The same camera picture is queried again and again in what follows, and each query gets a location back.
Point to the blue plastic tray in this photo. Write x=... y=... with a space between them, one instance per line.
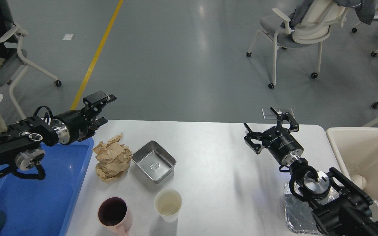
x=45 y=207

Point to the white grey office chair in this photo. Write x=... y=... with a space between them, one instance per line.
x=314 y=28

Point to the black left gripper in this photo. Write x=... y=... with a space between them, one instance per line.
x=74 y=125

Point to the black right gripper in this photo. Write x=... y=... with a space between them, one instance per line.
x=282 y=144

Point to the white paper cup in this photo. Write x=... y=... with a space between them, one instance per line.
x=167 y=204

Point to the beige plastic bin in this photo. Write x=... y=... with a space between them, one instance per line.
x=356 y=150

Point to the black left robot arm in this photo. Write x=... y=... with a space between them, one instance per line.
x=20 y=145

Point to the pink plastic mug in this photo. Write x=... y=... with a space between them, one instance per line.
x=116 y=216

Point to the aluminium foil tray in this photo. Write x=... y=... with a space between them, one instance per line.
x=299 y=219

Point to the left white grey chair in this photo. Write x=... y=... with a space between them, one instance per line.
x=17 y=63

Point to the grey jacket on chair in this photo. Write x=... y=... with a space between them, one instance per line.
x=365 y=10

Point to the beige roll in bin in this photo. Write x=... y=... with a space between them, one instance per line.
x=358 y=180

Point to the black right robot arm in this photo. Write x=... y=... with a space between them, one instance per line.
x=339 y=207

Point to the crumpled brown paper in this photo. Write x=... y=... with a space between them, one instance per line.
x=113 y=159

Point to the square stainless steel tray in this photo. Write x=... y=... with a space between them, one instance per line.
x=154 y=161

